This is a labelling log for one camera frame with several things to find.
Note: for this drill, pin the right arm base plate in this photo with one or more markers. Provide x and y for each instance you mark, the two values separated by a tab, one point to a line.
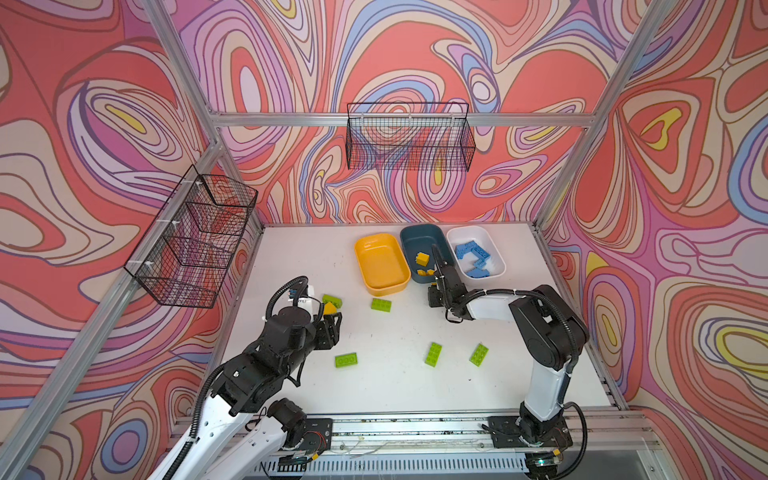
528	432

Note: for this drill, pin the white plastic bin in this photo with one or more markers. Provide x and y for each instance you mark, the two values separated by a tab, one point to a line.
463	234

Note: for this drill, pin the dark teal plastic bin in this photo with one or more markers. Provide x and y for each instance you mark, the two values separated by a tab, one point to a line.
420	238

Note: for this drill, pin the aluminium front rail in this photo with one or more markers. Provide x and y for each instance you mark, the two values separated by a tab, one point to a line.
362	435

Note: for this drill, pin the green lego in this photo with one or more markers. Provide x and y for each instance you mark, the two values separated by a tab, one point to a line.
381	305
479	354
346	360
332	300
433	354

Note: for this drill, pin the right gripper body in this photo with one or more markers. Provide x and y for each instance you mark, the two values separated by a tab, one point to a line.
437	298

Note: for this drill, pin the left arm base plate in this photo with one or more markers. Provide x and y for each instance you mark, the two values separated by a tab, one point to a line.
313	435

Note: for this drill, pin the blue lego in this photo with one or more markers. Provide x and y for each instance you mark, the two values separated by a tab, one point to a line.
480	269
471	247

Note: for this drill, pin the black wire basket back wall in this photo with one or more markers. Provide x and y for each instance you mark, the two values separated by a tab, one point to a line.
409	136

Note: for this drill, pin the yellow plastic bin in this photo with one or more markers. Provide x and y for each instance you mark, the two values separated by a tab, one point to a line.
382	264

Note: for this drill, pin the black wire basket left wall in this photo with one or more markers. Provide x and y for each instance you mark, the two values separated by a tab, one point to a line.
182	261

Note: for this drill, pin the yellow lego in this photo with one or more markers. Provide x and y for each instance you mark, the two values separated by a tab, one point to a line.
422	259

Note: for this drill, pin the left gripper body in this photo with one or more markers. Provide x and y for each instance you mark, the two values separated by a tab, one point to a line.
321	336

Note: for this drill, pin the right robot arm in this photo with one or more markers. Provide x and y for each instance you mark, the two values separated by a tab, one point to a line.
553	334

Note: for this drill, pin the black wire basket wall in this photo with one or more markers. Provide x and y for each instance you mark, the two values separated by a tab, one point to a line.
409	136
182	261

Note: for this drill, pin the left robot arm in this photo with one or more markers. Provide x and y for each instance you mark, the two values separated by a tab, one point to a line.
238	420

